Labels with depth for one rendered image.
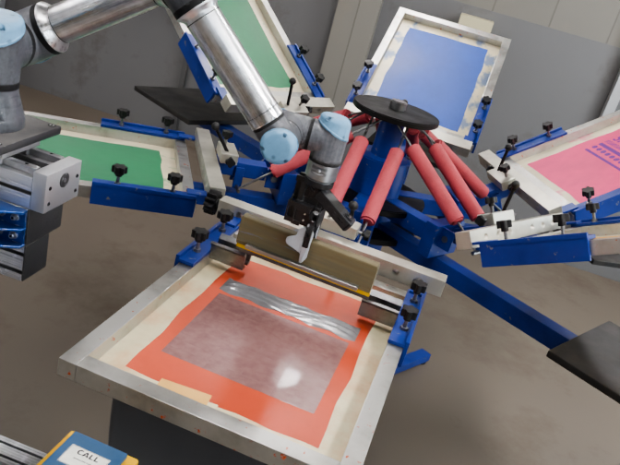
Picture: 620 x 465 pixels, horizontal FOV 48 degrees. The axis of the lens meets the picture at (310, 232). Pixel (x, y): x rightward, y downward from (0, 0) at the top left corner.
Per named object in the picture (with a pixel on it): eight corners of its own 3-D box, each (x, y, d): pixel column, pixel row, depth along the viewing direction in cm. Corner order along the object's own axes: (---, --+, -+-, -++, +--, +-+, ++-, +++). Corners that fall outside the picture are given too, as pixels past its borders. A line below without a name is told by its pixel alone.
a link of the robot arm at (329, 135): (319, 106, 159) (354, 116, 159) (306, 151, 163) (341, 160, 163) (315, 114, 152) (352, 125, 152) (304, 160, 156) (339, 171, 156)
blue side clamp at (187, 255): (188, 285, 172) (194, 261, 169) (171, 278, 172) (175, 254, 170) (234, 244, 199) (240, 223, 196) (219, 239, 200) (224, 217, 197)
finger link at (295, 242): (282, 256, 169) (292, 220, 166) (304, 264, 168) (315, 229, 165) (279, 258, 166) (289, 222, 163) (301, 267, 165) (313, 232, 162)
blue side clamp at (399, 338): (400, 368, 162) (410, 343, 159) (380, 360, 163) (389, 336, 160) (419, 313, 189) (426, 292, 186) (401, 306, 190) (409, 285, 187)
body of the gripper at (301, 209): (292, 212, 170) (304, 167, 166) (324, 224, 169) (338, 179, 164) (281, 221, 163) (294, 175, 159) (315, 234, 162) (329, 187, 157)
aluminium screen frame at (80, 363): (350, 500, 118) (356, 483, 117) (56, 374, 128) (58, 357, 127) (416, 307, 189) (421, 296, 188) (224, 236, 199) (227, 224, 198)
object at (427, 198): (458, 291, 211) (470, 256, 206) (225, 206, 225) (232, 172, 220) (475, 212, 285) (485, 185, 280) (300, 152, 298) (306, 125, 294)
